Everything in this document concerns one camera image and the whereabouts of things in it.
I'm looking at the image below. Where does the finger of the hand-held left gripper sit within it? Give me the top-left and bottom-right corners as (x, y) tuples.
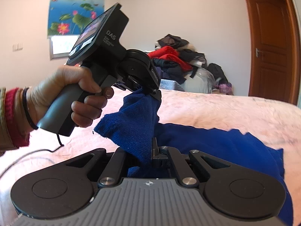
(150, 88), (163, 115)
(118, 74), (143, 92)

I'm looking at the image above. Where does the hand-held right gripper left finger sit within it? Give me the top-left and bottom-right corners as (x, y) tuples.
(65, 147), (129, 187)

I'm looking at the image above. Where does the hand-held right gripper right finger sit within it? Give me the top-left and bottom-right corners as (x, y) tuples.
(151, 137), (232, 187)

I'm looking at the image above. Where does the blue knit sweater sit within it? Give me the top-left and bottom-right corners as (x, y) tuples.
(94, 87), (294, 226)

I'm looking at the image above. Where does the person's left forearm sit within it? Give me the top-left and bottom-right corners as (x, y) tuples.
(0, 87), (31, 156)

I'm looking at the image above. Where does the pile of dark clothes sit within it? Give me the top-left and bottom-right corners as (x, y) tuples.
(152, 49), (208, 86)

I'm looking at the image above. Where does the person's left hand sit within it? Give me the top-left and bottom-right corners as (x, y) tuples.
(25, 65), (115, 132)

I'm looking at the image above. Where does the light blue knit garment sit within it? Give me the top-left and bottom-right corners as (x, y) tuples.
(159, 79), (185, 91)

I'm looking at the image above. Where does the red garment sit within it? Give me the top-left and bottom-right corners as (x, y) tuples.
(148, 46), (194, 72)

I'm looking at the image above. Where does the window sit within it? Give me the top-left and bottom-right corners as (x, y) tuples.
(49, 35), (80, 60)

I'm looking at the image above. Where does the grey wrapped bundle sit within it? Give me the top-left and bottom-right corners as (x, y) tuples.
(183, 67), (216, 94)

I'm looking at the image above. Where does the lotus printed window blind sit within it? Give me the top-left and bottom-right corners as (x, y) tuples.
(47, 0), (107, 38)

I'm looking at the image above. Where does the black brown garment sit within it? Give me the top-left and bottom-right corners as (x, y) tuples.
(155, 34), (190, 50)

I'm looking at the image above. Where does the black backpack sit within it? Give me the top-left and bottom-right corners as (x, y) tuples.
(207, 63), (229, 86)

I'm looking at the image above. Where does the purple bag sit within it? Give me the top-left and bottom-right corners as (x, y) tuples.
(217, 82), (234, 95)

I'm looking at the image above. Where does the pink blanket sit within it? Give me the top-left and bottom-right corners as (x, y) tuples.
(0, 88), (301, 226)

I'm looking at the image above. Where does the wooden door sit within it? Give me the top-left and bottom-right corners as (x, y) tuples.
(243, 0), (301, 105)

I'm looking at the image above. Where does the black cable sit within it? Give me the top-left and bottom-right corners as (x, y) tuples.
(0, 133), (65, 179)

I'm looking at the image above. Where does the black hair tie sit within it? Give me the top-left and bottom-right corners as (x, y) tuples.
(22, 87), (39, 130)

